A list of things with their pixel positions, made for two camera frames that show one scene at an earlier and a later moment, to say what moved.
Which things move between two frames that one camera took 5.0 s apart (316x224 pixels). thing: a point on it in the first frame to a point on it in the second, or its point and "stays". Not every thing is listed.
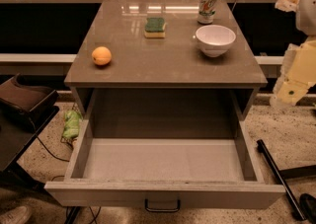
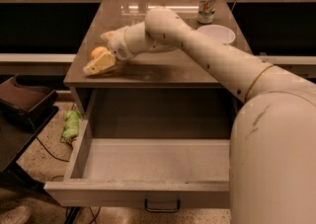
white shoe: x=18 y=215 stays
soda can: x=206 y=6 stays
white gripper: x=307 y=12 to x=118 y=44
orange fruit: x=101 y=55 stays
